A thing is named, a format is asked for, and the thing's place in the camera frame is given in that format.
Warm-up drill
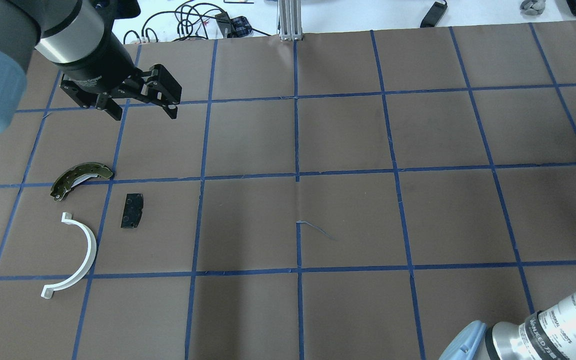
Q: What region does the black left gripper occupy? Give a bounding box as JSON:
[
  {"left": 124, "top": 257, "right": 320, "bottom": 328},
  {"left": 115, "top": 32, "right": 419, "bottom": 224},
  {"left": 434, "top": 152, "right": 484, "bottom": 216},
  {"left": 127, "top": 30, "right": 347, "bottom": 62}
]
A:
[{"left": 60, "top": 64, "right": 183, "bottom": 121}]

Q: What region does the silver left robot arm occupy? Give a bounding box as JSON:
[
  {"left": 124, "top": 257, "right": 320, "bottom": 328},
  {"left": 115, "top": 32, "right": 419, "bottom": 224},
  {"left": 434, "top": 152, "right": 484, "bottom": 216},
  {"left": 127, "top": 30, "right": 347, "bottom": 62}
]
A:
[{"left": 0, "top": 0, "right": 182, "bottom": 133}]

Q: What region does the green curved brake shoe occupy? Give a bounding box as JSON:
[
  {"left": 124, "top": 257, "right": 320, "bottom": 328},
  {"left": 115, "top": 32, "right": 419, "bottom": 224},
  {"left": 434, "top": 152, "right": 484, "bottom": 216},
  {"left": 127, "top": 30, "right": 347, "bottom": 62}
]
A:
[{"left": 50, "top": 161, "right": 115, "bottom": 202}]

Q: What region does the black brake pad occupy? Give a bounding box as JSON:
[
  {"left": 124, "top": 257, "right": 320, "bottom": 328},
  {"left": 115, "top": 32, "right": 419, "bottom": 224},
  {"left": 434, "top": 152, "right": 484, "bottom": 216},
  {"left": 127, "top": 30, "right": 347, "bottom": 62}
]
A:
[{"left": 120, "top": 193, "right": 144, "bottom": 229}]

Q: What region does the black power adapter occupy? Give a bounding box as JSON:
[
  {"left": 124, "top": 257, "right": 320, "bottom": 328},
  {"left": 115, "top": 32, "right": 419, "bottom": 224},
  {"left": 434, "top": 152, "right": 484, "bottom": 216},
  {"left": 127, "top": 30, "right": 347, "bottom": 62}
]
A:
[{"left": 419, "top": 0, "right": 448, "bottom": 28}]

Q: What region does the aluminium frame post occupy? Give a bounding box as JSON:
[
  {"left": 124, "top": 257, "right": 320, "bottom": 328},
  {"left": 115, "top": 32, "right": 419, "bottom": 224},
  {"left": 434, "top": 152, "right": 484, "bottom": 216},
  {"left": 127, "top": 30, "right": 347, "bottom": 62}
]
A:
[{"left": 276, "top": 0, "right": 303, "bottom": 41}]

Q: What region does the white curved plastic bracket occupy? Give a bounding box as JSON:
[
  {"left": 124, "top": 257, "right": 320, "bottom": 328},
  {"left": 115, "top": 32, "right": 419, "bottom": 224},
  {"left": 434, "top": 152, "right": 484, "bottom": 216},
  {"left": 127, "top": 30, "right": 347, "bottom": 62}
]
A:
[{"left": 39, "top": 211, "right": 98, "bottom": 300}]

